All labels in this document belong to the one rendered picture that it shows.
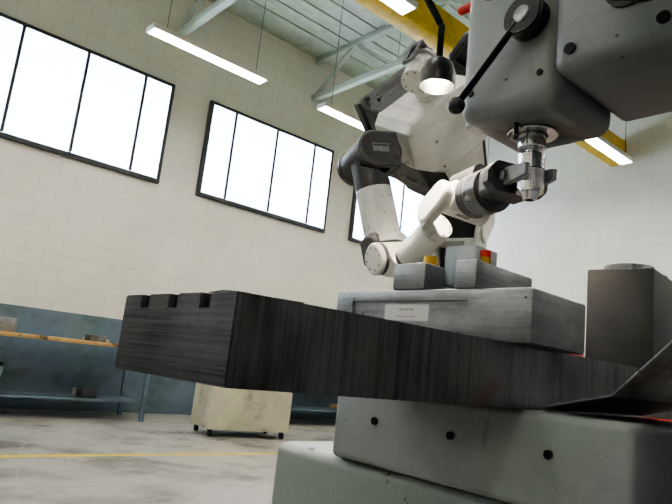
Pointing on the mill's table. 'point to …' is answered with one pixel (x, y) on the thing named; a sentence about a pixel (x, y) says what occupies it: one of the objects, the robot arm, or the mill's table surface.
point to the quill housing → (524, 82)
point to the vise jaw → (418, 277)
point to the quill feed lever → (530, 27)
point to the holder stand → (627, 313)
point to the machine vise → (482, 309)
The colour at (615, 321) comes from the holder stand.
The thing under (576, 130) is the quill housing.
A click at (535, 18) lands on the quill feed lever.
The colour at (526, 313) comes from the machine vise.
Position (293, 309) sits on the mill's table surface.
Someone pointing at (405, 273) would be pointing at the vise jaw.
